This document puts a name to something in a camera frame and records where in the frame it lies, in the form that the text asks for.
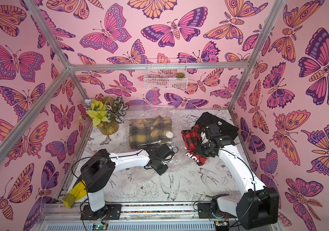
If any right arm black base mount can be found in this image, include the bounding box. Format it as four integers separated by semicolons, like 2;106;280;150
192;194;236;219

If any aluminium front rail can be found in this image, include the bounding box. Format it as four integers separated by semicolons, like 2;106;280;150
40;202;278;223

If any small green succulent plant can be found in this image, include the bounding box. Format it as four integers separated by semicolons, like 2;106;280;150
176;72;186;79

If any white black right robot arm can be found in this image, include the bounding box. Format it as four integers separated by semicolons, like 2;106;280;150
196;124;280;230

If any yellow rubber glove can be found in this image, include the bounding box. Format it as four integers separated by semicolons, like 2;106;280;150
61;181;87;208

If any white wire wall basket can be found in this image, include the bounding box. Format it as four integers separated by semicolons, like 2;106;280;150
143;58;188;90

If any yellow plaid shirt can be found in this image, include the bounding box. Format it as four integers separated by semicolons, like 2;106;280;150
129;115;173;150

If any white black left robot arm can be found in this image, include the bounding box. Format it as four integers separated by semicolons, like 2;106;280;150
81;144;175;212

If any red black plaid shirt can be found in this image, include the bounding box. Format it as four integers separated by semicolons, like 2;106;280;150
181;125;207;166

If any potted plant in glass vase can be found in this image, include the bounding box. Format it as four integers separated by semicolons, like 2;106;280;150
78;94;129;136

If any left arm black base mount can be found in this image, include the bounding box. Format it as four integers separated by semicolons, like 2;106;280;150
80;204;122;221

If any clear plastic vacuum bag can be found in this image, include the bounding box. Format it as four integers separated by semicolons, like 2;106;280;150
86;106;205;173

